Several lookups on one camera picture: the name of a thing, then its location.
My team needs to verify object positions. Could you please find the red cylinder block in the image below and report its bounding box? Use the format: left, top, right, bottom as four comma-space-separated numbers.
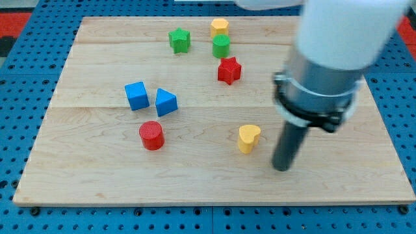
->
138, 121, 164, 151

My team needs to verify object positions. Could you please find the blue triangle block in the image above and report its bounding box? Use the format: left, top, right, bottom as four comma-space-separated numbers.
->
155, 88, 178, 117

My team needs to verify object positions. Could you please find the green cylinder block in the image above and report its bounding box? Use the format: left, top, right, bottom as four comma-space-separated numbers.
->
213, 34, 231, 59

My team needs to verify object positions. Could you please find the blue cube block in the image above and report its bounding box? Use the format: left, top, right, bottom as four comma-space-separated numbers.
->
125, 81, 150, 111

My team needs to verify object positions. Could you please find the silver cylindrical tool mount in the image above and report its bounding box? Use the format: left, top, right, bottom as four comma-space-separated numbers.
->
273, 45, 364, 133

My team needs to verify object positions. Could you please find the red star block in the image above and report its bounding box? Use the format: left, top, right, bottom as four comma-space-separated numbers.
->
217, 57, 242, 85

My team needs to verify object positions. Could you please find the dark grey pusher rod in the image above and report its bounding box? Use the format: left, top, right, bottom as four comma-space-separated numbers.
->
272, 122, 309, 172

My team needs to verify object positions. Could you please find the yellow hexagon block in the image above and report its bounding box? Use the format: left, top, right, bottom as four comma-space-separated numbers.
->
210, 18, 229, 38

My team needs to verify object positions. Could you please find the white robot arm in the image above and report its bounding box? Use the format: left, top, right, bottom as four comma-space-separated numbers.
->
235, 0, 411, 172

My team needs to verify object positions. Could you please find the light wooden board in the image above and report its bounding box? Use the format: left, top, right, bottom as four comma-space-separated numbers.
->
14, 16, 415, 207

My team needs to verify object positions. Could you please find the green star block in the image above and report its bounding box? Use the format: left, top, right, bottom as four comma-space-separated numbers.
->
168, 27, 190, 54

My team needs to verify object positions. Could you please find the yellow heart block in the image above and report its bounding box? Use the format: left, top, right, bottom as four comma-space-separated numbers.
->
237, 125, 261, 154

